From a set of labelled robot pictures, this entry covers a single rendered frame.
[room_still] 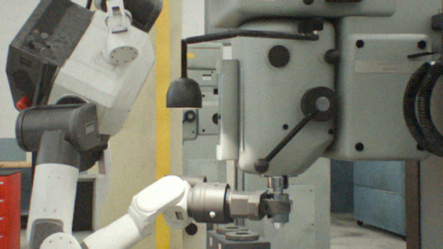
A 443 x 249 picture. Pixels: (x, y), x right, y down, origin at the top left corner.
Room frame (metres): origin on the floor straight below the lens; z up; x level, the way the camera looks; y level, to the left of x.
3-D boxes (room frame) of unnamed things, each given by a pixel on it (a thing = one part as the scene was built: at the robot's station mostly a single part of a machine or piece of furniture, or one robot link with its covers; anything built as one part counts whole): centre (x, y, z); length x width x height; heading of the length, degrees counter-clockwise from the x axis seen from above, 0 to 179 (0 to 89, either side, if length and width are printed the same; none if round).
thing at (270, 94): (1.50, -0.13, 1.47); 0.21 x 0.19 x 0.32; 13
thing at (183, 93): (1.40, 0.07, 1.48); 0.07 x 0.07 x 0.06
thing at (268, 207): (1.47, -0.12, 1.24); 0.06 x 0.02 x 0.03; 78
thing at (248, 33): (1.30, -0.11, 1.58); 0.17 x 0.01 x 0.01; 116
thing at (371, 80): (1.54, -0.32, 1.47); 0.24 x 0.19 x 0.26; 13
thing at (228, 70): (1.47, -0.02, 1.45); 0.04 x 0.04 x 0.21; 13
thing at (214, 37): (1.32, 0.01, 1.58); 0.17 x 0.01 x 0.01; 39
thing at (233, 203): (1.52, -0.04, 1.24); 0.13 x 0.12 x 0.10; 168
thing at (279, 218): (1.50, -0.13, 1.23); 0.05 x 0.05 x 0.05
